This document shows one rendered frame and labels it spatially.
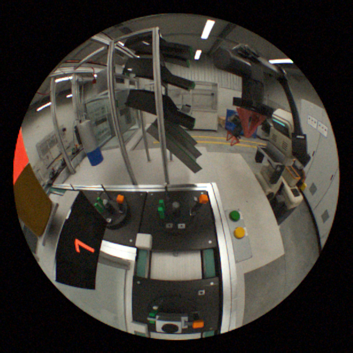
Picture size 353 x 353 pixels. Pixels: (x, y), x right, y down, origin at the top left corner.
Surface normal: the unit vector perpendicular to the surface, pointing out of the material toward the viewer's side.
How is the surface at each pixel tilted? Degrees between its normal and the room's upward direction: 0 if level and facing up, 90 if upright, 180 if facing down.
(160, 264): 0
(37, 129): 90
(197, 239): 0
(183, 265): 0
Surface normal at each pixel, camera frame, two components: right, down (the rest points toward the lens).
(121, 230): -0.04, -0.76
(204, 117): -0.06, 0.65
